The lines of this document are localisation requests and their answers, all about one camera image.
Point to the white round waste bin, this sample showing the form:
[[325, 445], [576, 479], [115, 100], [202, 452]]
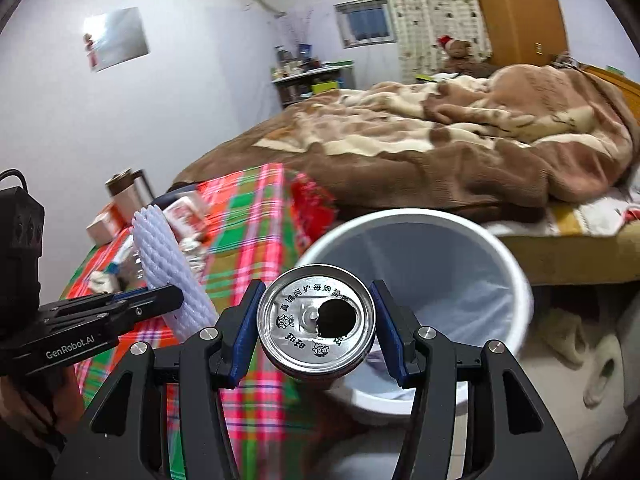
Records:
[[450, 280]]

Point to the plaid tablecloth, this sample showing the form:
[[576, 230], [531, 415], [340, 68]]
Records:
[[240, 220]]

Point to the barred window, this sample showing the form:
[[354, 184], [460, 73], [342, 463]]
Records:
[[365, 22]]

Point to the cluster of small bottles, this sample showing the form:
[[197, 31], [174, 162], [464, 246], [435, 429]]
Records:
[[295, 62]]

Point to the crumpled white tissue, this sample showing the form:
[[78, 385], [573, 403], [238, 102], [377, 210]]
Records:
[[102, 281]]

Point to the person's left hand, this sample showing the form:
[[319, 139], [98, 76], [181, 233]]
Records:
[[75, 390]]

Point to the wooden wardrobe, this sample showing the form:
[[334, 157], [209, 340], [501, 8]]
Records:
[[515, 10]]

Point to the dotted white curtain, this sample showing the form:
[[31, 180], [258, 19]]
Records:
[[430, 0]]

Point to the red patterned bag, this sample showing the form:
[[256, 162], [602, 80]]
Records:
[[312, 205]]

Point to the brown teddy bear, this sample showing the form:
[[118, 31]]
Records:
[[457, 50]]

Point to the silver drink can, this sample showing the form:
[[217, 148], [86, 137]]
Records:
[[315, 322]]

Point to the clear plastic bottle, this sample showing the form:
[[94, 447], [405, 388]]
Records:
[[135, 265]]

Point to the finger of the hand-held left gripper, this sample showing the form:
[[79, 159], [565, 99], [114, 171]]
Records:
[[150, 305]]

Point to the crumpled silver wrapper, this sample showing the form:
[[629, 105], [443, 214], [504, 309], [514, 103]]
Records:
[[192, 252]]

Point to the white foam fruit net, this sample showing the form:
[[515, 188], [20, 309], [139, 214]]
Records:
[[165, 260]]

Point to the white shelf unit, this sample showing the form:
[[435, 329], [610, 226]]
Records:
[[320, 82]]

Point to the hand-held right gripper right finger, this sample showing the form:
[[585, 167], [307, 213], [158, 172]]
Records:
[[387, 330]]

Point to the pink and white box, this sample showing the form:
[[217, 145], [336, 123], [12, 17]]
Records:
[[102, 225]]

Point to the white printed bed sheet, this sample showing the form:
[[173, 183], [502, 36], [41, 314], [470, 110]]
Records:
[[600, 215]]

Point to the brown and cream blanket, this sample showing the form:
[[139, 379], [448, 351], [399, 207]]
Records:
[[400, 150]]

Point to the glossy wall poster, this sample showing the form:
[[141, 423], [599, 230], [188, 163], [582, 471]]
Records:
[[120, 35]]

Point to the red and white drink carton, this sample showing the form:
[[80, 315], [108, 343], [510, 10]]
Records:
[[185, 215]]

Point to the vase of bare branches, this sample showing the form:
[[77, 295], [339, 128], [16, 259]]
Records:
[[297, 30]]

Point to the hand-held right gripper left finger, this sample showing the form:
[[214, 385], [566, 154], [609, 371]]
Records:
[[245, 330]]

